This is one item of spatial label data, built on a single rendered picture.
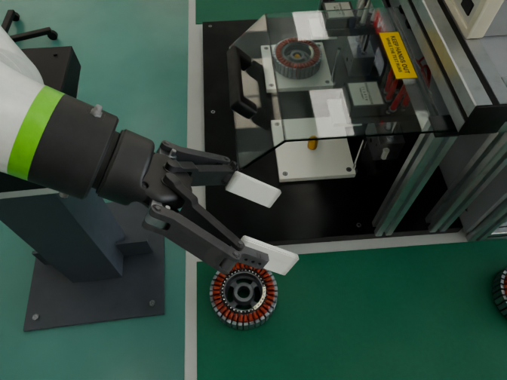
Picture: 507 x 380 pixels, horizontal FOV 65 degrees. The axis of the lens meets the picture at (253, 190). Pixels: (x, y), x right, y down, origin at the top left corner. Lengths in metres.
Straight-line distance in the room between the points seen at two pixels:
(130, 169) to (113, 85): 1.80
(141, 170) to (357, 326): 0.46
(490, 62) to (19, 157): 0.50
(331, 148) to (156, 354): 0.96
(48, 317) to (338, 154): 1.18
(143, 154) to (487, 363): 0.61
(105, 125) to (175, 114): 1.58
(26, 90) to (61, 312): 1.26
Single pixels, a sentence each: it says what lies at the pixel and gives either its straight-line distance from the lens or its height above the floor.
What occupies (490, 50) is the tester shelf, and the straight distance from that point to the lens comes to 0.57.
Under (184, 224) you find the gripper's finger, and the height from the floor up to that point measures 1.09.
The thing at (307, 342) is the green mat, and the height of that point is 0.75.
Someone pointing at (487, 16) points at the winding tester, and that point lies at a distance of 0.56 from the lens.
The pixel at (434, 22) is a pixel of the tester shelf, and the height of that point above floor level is 1.11.
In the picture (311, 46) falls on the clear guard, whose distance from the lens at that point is 0.59.
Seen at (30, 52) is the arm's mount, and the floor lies 0.81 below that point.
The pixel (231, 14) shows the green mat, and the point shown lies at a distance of 1.20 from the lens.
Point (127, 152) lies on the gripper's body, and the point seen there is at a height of 1.12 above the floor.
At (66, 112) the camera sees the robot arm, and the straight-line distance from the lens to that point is 0.41.
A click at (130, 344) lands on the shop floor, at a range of 1.51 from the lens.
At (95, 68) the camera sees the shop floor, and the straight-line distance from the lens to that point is 2.31.
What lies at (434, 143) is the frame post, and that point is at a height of 1.04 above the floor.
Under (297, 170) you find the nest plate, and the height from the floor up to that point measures 0.78.
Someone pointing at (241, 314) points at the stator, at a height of 0.78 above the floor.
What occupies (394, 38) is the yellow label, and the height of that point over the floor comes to 1.07.
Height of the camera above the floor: 1.43
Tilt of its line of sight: 58 degrees down
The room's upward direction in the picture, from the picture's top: straight up
